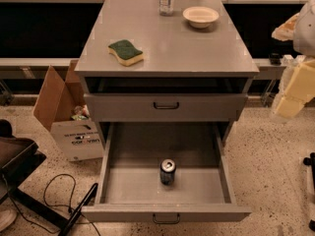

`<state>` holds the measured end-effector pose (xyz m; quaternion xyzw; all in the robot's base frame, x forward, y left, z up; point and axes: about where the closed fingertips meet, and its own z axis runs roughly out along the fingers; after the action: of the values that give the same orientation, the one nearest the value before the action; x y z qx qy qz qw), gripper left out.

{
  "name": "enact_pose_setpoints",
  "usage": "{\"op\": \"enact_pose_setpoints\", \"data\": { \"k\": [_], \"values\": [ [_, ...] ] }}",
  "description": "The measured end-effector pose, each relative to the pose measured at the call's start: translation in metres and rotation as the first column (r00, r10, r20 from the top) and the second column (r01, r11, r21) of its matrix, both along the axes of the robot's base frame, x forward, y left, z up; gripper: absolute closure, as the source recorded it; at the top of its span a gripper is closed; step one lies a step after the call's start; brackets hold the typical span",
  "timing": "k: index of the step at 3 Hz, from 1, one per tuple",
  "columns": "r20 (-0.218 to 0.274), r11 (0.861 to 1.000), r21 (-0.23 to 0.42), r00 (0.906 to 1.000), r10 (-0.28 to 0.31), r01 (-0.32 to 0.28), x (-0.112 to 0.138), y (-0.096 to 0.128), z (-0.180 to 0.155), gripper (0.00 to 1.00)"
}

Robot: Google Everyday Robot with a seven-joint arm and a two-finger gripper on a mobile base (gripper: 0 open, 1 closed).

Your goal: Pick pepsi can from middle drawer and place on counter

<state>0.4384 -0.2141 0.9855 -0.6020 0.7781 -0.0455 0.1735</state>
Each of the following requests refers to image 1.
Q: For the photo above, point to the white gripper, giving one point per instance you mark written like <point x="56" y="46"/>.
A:
<point x="305" y="33"/>

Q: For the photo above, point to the blue pepsi can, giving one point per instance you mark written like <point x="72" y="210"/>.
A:
<point x="167" y="171"/>

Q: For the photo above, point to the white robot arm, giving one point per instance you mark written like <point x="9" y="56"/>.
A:
<point x="300" y="28"/>

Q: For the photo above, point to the open grey lower drawer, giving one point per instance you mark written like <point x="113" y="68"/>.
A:
<point x="129" y="188"/>

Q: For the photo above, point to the closed grey upper drawer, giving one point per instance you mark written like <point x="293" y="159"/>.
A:
<point x="141" y="107"/>

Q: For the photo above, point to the black power adapter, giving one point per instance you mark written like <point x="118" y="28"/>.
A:
<point x="275" y="58"/>

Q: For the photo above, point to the black caster wheel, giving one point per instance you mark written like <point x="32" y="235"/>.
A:
<point x="309" y="164"/>

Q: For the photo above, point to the white bowl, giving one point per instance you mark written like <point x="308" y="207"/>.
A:
<point x="200" y="17"/>

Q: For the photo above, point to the green yellow sponge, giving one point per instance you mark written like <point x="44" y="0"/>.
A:
<point x="125" y="52"/>

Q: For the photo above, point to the open cardboard box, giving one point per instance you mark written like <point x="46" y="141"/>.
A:
<point x="62" y="111"/>

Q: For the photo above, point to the black chair base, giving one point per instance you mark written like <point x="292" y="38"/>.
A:
<point x="19" y="158"/>

